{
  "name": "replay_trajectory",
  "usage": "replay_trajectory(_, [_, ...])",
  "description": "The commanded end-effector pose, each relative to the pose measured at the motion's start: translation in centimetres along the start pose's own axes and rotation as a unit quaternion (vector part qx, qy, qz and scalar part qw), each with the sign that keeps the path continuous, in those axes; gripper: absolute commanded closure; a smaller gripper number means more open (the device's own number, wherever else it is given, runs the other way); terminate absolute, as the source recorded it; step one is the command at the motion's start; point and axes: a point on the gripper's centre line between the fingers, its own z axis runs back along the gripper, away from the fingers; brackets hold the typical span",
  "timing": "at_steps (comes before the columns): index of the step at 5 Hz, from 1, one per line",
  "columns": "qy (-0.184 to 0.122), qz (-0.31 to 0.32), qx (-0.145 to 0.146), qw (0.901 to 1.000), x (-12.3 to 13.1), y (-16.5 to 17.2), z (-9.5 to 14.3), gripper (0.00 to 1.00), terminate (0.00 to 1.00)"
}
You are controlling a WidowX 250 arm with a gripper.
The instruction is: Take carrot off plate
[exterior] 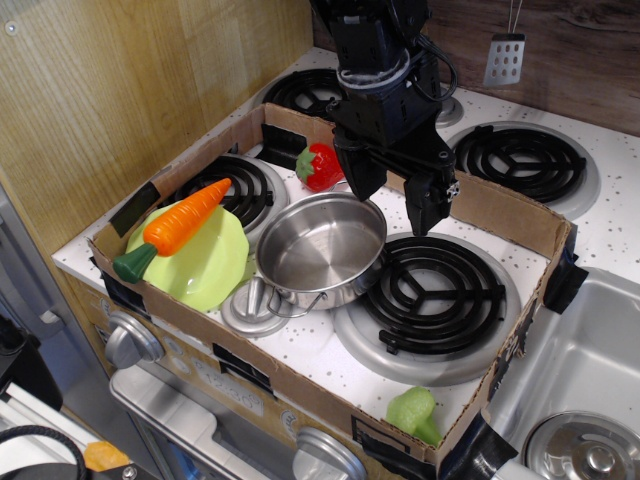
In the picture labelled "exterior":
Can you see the silver stovetop knob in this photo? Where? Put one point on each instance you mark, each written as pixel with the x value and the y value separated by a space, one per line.
pixel 255 310
pixel 451 113

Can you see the black burner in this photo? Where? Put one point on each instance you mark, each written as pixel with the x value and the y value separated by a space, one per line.
pixel 308 91
pixel 536 161
pixel 437 316
pixel 257 193

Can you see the black device at left edge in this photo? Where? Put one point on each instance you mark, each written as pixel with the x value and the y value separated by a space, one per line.
pixel 22 364

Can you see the silver sink drain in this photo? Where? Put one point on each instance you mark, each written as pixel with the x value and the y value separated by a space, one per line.
pixel 582 445

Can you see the front right black burner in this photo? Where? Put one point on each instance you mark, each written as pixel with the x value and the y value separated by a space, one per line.
pixel 437 316

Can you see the silver stovetop knob front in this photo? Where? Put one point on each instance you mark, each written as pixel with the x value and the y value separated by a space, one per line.
pixel 255 310

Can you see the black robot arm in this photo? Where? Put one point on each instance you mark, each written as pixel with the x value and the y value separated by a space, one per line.
pixel 377 32

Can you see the silver oven knob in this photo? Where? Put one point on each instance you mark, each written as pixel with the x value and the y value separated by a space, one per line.
pixel 130 342
pixel 320 456

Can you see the brown cardboard fence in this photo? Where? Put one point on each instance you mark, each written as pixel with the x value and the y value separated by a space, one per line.
pixel 302 375

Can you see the back right black burner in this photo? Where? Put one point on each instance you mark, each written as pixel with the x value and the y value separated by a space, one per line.
pixel 536 161

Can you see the orange object bottom left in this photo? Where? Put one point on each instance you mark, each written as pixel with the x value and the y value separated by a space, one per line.
pixel 101 456

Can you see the hanging metal slotted spatula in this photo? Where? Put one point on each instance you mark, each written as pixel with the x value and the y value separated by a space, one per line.
pixel 506 52

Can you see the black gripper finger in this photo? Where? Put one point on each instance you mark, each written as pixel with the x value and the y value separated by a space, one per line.
pixel 428 200
pixel 364 176

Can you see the stainless steel sink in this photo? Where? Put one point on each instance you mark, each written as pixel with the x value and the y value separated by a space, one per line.
pixel 584 359

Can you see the silver stovetop knob back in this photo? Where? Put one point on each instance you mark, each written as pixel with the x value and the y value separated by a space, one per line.
pixel 451 113

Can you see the orange toy carrot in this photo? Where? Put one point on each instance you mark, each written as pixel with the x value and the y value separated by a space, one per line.
pixel 167 234

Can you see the green toy broccoli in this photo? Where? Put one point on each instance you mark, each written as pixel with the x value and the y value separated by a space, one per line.
pixel 412 412

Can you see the front left black burner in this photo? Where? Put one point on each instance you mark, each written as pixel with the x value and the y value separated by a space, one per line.
pixel 257 193

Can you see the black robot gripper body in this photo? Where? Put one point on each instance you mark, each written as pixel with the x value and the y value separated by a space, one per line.
pixel 392 114

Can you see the back left black burner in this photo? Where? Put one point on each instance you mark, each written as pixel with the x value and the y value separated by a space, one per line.
pixel 308 91

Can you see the light green plastic plate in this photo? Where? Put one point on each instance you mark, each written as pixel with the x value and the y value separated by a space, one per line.
pixel 206 270

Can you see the silver oven knob left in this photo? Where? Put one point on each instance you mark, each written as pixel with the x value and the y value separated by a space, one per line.
pixel 130 342

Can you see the red toy strawberry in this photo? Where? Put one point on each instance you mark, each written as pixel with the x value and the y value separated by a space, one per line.
pixel 318 168

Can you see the silver oven door handle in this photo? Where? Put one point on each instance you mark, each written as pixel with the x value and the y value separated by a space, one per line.
pixel 191 438

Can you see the silver oven knob right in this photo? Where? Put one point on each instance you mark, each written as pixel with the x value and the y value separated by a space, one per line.
pixel 320 456

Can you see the stainless steel pot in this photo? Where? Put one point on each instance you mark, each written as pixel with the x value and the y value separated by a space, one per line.
pixel 322 252

